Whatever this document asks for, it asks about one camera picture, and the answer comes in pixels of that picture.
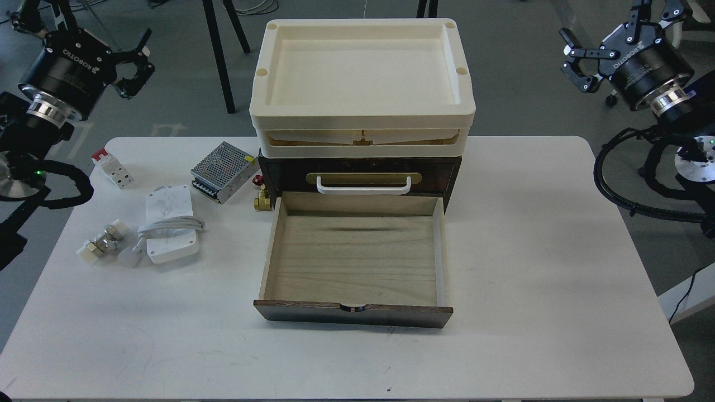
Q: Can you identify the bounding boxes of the cream plastic stacking tray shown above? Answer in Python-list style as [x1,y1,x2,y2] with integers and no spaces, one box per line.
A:
[249,18,476,159]

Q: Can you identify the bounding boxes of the black table leg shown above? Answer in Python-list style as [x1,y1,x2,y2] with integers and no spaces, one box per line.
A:
[416,0,439,18]
[202,1,252,114]

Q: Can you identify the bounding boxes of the black table leg left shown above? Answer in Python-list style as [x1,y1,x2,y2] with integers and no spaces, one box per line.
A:
[202,1,252,114]

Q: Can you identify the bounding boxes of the black corrugated cable loop right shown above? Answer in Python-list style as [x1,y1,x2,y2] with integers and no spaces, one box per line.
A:
[593,127,715,224]

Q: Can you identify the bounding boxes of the dark wooden cabinet body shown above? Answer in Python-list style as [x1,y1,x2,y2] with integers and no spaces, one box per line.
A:
[259,156,462,217]

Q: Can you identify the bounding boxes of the metal fitting white caps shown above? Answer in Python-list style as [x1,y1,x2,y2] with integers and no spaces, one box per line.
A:
[75,219,130,264]

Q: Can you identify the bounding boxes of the white charger with cable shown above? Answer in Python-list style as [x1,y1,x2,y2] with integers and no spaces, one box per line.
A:
[118,185,204,267]

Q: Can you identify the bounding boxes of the brass valve red handle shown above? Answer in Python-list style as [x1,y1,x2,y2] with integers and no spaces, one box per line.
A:
[252,175,273,212]

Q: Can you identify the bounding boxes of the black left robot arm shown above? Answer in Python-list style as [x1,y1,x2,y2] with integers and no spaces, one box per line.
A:
[1,1,154,267]

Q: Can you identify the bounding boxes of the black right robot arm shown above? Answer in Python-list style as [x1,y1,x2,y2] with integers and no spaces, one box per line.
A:
[559,1,714,238]

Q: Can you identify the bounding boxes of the black table leg right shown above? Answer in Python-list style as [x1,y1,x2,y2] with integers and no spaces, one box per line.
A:
[416,0,439,18]

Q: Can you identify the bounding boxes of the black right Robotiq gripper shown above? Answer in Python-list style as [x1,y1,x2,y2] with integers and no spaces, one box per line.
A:
[560,0,697,110]

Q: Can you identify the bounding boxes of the metal mesh power supply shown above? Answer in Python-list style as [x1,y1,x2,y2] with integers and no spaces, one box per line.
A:
[190,141,260,204]

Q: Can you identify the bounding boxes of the open wooden drawer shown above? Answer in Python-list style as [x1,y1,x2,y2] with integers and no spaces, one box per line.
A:
[254,192,454,328]

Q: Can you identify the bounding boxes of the white upper drawer handle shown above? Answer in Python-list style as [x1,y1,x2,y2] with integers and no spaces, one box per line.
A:
[316,176,413,195]

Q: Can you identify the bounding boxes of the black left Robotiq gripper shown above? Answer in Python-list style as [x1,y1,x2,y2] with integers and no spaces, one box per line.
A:
[18,28,155,121]

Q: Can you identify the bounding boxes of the white red circuit breaker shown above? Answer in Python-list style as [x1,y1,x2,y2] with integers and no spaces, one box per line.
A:
[91,148,135,189]

